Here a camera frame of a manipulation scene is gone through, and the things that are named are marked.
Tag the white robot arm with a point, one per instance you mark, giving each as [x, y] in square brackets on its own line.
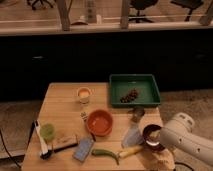
[177, 132]

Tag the black handled tool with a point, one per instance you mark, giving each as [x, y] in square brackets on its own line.
[49, 152]

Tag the green chili pepper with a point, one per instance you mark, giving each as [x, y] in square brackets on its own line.
[104, 152]

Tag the blue sponge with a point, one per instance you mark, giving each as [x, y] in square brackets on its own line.
[83, 149]

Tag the green cup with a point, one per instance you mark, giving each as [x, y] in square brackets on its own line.
[47, 132]

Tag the small metal cup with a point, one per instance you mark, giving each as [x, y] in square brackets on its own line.
[138, 113]

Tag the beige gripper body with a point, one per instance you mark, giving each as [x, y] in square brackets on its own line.
[163, 161]

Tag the dark grape bunch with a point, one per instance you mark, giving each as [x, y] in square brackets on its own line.
[131, 96]

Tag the green plastic tray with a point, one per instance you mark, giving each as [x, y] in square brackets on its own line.
[129, 90]

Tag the orange bowl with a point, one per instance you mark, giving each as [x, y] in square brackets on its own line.
[99, 122]

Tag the dark brown bowl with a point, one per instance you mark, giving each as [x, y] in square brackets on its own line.
[150, 137]

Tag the white handled brush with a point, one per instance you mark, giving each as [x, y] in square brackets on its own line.
[44, 148]

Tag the orange cup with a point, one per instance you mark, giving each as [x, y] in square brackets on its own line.
[83, 95]

